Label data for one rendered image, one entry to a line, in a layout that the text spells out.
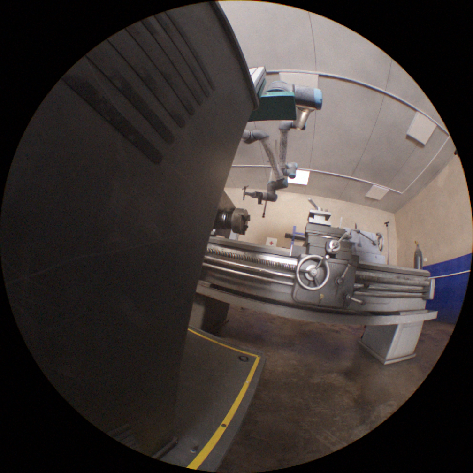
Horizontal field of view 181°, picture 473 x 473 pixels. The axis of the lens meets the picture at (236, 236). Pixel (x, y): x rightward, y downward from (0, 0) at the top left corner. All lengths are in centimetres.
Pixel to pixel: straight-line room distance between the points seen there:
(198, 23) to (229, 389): 56
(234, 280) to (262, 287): 22
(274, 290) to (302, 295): 25
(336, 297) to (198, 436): 92
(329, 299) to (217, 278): 81
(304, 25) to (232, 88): 267
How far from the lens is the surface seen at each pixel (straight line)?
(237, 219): 135
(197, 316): 122
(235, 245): 115
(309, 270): 87
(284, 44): 278
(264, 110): 87
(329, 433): 85
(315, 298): 94
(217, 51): 16
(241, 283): 113
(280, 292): 110
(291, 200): 498
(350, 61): 294
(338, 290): 100
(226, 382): 44
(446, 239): 478
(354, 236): 146
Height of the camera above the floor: 62
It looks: 12 degrees up
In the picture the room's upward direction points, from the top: 14 degrees clockwise
